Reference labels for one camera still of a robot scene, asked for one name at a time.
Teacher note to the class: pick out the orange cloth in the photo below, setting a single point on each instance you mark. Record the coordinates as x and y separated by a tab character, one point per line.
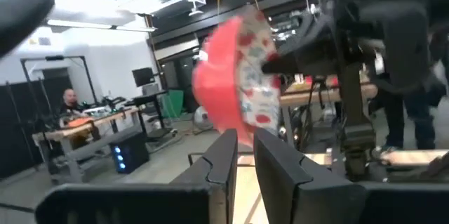
80	122

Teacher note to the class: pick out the wooden background table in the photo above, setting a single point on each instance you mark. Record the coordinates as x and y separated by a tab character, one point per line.
315	95

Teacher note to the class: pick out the person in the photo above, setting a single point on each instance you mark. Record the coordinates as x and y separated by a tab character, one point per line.
417	118
70	99

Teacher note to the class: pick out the green panel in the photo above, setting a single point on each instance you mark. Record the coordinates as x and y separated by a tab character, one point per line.
172	104

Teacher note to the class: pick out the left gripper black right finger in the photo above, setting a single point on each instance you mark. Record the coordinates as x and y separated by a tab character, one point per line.
280	182

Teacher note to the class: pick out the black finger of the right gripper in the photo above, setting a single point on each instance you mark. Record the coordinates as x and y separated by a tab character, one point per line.
280	66

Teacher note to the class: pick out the red bowl with floral interior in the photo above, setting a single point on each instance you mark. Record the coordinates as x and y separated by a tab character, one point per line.
217	76

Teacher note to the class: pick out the black background robot arm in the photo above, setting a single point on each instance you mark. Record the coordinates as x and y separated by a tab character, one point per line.
112	103

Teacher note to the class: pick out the black partition wall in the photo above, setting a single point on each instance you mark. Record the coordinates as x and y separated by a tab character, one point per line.
17	129

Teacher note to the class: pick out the ceiling light strip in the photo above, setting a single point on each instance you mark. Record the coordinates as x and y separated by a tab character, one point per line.
80	24

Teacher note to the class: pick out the black computer tower blue lights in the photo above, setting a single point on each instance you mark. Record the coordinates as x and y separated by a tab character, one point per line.
129	152

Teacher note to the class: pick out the black camera rig stand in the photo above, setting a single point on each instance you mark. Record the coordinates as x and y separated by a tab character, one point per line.
54	58

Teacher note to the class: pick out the white floor fan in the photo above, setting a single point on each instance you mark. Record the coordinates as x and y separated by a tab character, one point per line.
203	118

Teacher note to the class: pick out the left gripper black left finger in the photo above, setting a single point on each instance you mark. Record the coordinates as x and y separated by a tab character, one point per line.
221	168

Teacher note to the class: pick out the wooden workbench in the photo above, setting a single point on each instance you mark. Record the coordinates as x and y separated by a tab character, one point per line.
101	119

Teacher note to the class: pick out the black wall monitor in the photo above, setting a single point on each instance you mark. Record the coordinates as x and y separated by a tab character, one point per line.
143	76

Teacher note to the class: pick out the black desk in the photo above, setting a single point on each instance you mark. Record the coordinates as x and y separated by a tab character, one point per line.
147	99

